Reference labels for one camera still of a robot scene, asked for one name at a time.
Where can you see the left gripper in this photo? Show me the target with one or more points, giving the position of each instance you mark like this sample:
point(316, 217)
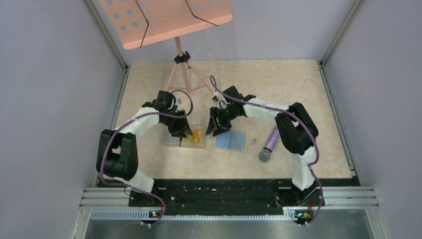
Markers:
point(182, 123)

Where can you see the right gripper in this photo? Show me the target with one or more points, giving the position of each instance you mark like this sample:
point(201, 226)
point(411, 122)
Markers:
point(214, 125)

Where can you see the clear plastic card box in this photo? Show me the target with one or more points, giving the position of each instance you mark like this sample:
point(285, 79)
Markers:
point(185, 142)

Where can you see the purple glitter microphone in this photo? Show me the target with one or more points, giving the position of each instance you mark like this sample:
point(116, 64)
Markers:
point(272, 141)

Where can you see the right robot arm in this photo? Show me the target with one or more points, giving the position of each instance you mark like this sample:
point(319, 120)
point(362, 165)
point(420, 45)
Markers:
point(297, 130)

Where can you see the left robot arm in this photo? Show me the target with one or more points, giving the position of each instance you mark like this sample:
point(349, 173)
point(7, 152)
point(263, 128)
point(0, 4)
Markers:
point(117, 161)

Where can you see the pink music stand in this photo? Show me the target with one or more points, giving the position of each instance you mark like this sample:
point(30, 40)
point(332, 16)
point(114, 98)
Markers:
point(143, 22)

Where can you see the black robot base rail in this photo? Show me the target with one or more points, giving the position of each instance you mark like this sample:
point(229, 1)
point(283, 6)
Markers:
point(227, 197)

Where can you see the grey slotted cable duct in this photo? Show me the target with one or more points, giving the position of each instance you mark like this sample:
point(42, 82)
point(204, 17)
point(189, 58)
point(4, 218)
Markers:
point(152, 216)

